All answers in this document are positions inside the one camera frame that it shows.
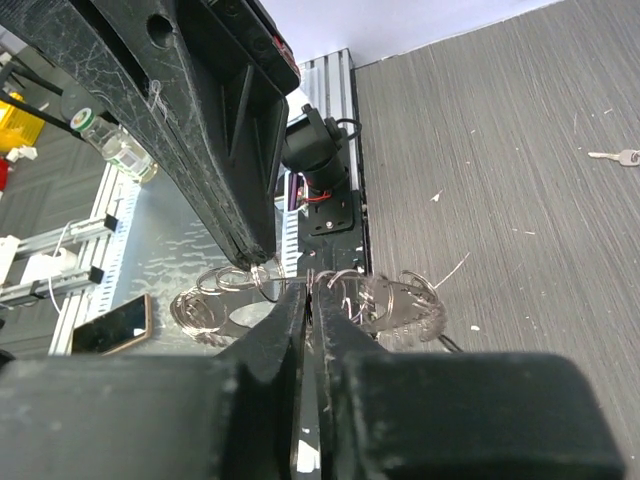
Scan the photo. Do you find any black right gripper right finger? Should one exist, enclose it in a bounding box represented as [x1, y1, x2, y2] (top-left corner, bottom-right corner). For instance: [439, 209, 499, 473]
[312, 290, 625, 479]

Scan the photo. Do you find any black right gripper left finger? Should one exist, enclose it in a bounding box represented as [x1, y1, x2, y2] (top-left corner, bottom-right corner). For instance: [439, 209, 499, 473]
[1, 285, 306, 479]

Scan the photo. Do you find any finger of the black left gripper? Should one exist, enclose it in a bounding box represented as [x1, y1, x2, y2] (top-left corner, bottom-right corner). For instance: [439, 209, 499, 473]
[1, 1, 260, 270]
[175, 1, 300, 260]

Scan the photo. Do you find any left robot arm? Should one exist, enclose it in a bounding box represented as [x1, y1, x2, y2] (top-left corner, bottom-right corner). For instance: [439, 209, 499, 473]
[1, 1, 348, 270]

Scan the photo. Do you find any black smartphone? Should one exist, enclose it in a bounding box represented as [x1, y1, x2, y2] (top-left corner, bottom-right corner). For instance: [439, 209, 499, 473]
[71, 294, 153, 355]

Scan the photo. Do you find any key with red tag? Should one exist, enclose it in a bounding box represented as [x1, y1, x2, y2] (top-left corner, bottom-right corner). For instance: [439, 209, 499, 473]
[588, 149, 640, 167]

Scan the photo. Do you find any white slotted cable duct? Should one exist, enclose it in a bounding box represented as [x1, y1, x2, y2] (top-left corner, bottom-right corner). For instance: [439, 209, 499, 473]
[87, 174, 140, 319]

